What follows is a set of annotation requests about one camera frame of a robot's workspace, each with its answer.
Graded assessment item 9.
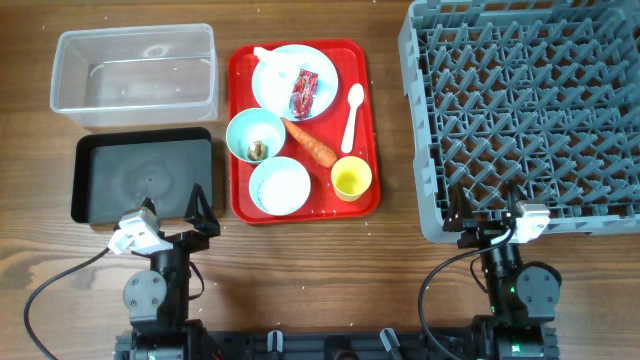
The black waste tray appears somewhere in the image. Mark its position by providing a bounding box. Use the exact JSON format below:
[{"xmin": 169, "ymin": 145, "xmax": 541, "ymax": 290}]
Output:
[{"xmin": 70, "ymin": 127, "xmax": 213, "ymax": 225}]

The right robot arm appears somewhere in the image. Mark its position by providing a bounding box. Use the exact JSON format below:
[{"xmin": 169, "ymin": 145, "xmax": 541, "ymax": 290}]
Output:
[{"xmin": 443, "ymin": 182, "xmax": 562, "ymax": 359}]

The orange carrot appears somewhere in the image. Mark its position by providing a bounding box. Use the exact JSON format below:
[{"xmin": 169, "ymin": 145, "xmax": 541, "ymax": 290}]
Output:
[{"xmin": 281, "ymin": 117, "xmax": 338, "ymax": 168}]

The yellow cup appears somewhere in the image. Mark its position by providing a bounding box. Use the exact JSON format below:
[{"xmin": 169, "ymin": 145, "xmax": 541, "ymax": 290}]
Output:
[{"xmin": 331, "ymin": 156, "xmax": 373, "ymax": 202}]

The clear plastic bin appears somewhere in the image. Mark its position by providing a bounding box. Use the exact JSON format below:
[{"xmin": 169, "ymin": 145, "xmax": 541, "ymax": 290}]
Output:
[{"xmin": 50, "ymin": 23, "xmax": 219, "ymax": 128}]

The grey dishwasher rack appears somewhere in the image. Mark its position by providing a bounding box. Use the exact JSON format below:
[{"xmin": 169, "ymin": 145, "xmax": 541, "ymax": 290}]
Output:
[{"xmin": 398, "ymin": 0, "xmax": 639, "ymax": 243}]

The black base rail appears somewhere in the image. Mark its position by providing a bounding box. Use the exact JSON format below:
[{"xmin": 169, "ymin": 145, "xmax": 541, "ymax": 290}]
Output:
[{"xmin": 113, "ymin": 327, "xmax": 560, "ymax": 360}]

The light blue plate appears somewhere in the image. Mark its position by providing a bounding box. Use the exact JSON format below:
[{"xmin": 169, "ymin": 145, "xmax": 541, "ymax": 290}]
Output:
[{"xmin": 252, "ymin": 44, "xmax": 339, "ymax": 121}]

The white tissue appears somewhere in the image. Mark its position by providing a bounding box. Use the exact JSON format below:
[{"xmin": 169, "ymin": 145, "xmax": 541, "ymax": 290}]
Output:
[{"xmin": 253, "ymin": 47, "xmax": 302, "ymax": 78}]

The white plastic spoon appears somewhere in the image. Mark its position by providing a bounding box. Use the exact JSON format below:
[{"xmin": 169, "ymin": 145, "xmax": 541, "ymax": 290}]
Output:
[{"xmin": 341, "ymin": 83, "xmax": 364, "ymax": 154}]

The light blue bowl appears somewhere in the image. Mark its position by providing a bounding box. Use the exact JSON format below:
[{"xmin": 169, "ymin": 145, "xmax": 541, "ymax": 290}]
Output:
[{"xmin": 248, "ymin": 156, "xmax": 311, "ymax": 216}]

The red snack wrapper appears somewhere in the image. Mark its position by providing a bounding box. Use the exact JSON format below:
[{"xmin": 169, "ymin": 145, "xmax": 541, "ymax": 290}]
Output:
[{"xmin": 289, "ymin": 69, "xmax": 318, "ymax": 119}]

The brown food scrap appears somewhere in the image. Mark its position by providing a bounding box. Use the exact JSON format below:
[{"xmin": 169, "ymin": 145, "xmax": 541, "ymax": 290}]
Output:
[{"xmin": 247, "ymin": 141, "xmax": 267, "ymax": 161}]

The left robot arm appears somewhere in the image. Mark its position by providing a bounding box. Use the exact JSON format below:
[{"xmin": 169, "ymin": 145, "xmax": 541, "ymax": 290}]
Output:
[{"xmin": 114, "ymin": 184, "xmax": 223, "ymax": 360}]

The green bowl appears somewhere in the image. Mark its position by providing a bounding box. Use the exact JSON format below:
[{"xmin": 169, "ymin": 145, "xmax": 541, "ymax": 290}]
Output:
[{"xmin": 226, "ymin": 108, "xmax": 286, "ymax": 164}]

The white rice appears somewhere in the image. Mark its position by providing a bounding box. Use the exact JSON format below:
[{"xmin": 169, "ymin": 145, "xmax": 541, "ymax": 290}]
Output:
[{"xmin": 257, "ymin": 170, "xmax": 310, "ymax": 216}]

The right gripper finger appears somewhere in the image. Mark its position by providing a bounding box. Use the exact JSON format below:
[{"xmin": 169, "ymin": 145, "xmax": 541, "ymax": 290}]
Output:
[
  {"xmin": 442, "ymin": 183, "xmax": 473, "ymax": 232},
  {"xmin": 507, "ymin": 182, "xmax": 525, "ymax": 215}
]

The red serving tray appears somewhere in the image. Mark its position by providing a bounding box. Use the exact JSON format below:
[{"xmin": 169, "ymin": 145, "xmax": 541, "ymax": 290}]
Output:
[{"xmin": 228, "ymin": 39, "xmax": 380, "ymax": 225}]

